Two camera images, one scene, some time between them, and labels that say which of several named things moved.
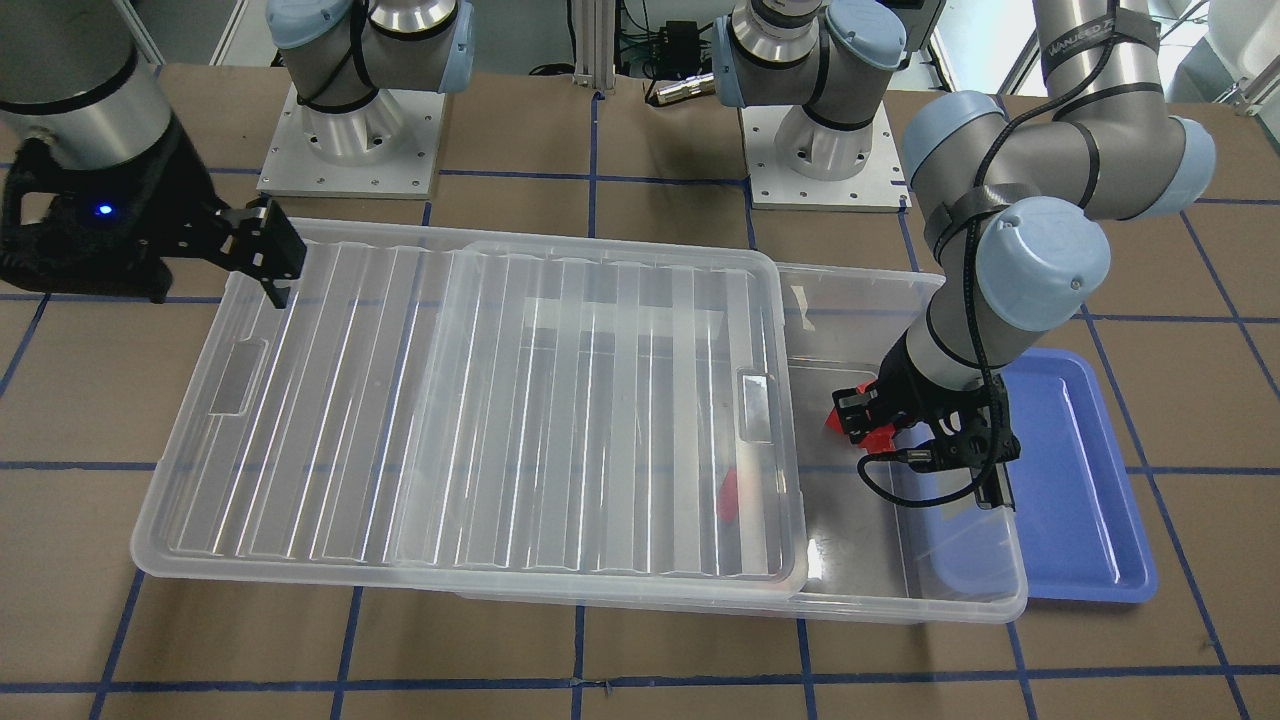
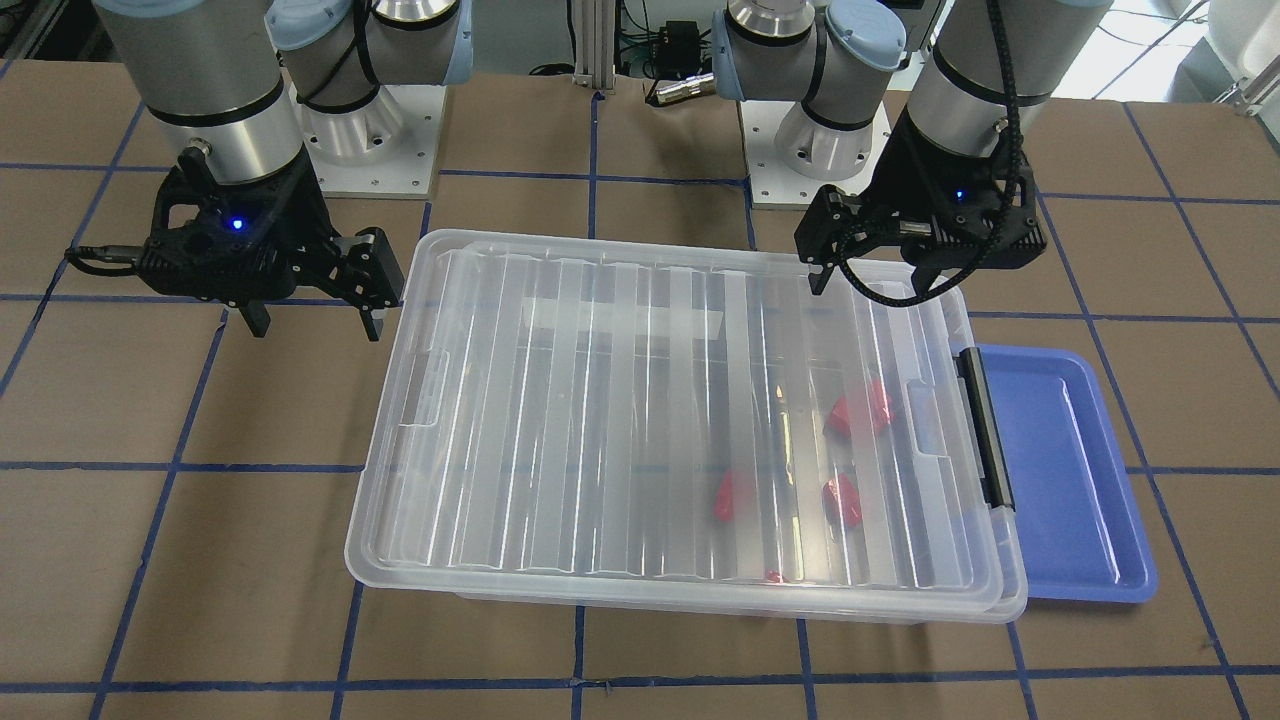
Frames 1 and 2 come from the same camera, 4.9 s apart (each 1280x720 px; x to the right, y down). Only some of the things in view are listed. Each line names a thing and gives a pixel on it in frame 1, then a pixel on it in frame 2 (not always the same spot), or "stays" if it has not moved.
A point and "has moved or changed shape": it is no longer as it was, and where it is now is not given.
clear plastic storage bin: (552, 415) has moved or changed shape
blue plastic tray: (1083, 535) stays
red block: (880, 439) -> (842, 500)
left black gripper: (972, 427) -> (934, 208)
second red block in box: (728, 502) stays
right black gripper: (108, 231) -> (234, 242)
